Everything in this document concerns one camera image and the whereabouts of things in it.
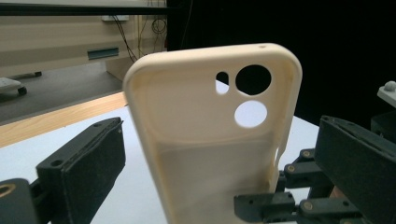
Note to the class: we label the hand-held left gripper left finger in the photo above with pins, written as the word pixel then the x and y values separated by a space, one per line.
pixel 81 168

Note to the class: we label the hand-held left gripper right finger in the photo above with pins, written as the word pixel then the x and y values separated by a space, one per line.
pixel 361 168

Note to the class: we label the cream painted phone case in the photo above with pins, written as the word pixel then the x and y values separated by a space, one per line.
pixel 186 124

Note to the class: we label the white power strip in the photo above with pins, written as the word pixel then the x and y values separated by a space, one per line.
pixel 114 18

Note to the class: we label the chair base with caster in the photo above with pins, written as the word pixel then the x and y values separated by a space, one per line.
pixel 11 84

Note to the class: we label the black metal rail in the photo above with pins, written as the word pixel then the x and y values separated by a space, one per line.
pixel 77 9

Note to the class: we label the beige wooden desk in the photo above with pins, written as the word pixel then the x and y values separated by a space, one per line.
pixel 46 40

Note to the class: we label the black curtain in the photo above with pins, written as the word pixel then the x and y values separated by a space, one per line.
pixel 327 28

